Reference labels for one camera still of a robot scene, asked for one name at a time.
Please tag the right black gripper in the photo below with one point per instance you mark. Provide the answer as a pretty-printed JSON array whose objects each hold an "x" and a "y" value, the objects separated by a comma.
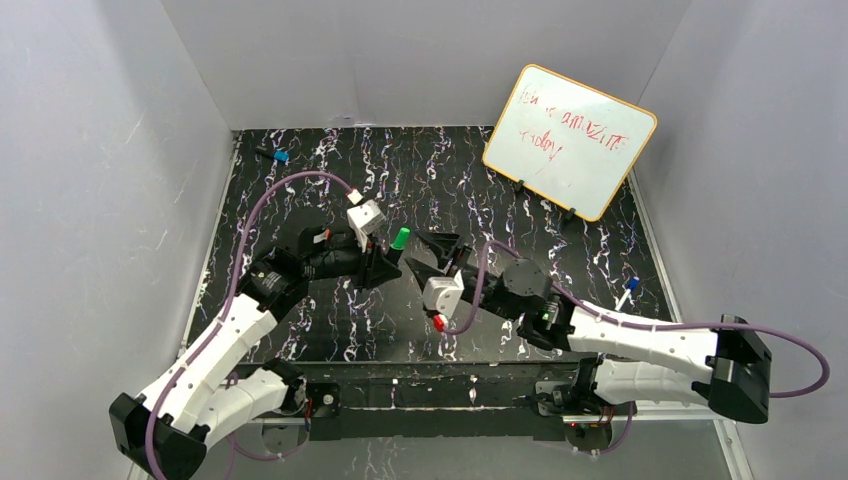
[{"x": 457, "y": 263}]

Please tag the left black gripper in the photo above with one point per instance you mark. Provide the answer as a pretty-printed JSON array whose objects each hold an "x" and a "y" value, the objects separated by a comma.
[{"x": 369, "y": 263}]

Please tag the green highlighter cap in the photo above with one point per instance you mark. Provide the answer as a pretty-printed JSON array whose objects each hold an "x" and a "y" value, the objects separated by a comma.
[{"x": 401, "y": 239}]

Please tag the green black highlighter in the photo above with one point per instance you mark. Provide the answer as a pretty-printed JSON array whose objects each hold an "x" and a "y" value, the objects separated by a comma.
[{"x": 393, "y": 255}]

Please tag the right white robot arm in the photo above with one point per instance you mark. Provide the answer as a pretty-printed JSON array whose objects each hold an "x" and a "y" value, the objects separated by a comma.
[{"x": 625, "y": 358}]

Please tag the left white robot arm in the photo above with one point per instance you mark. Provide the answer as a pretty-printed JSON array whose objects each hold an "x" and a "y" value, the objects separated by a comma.
[{"x": 169, "y": 427}]

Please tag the blue capped black marker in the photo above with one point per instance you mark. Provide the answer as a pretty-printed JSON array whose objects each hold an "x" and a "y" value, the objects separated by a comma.
[{"x": 273, "y": 154}]

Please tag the yellow framed whiteboard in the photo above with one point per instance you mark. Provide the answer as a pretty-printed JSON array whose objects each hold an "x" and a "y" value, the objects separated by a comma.
[{"x": 567, "y": 142}]

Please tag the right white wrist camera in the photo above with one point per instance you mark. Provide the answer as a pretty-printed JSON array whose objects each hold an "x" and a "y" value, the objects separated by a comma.
[{"x": 441, "y": 295}]

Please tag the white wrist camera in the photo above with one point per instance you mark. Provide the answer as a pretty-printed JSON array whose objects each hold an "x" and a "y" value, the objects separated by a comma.
[
  {"x": 364, "y": 217},
  {"x": 441, "y": 295}
]

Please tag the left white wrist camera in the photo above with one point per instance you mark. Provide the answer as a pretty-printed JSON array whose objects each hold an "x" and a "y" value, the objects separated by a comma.
[{"x": 364, "y": 217}]

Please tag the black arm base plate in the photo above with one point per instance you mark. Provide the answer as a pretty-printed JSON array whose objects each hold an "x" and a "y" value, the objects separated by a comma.
[{"x": 429, "y": 400}]

